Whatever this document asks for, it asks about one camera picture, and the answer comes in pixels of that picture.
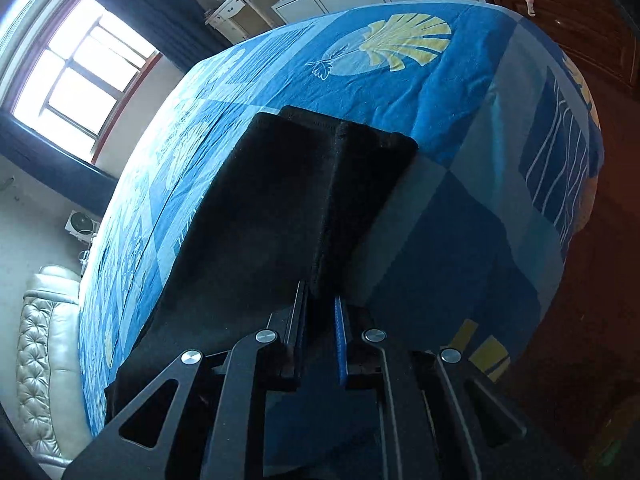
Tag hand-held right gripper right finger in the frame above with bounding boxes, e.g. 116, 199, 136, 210
332, 294, 586, 480

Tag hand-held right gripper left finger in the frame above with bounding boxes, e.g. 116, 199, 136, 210
62, 280, 311, 480

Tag black pants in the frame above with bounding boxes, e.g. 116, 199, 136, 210
105, 105, 420, 431

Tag small white fan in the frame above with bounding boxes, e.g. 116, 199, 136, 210
65, 209, 102, 239

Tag cream tufted leather headboard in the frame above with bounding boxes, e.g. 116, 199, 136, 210
15, 265, 96, 467

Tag blue printed bed sheet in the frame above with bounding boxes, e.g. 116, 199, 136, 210
77, 0, 606, 438

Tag dark blue curtain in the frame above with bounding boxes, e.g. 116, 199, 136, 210
79, 0, 227, 77
0, 110, 120, 202

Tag cream bedside cabinet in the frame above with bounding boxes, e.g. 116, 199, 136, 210
204, 0, 282, 44

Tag brown wooden wardrobe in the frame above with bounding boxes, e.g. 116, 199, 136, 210
479, 0, 640, 92

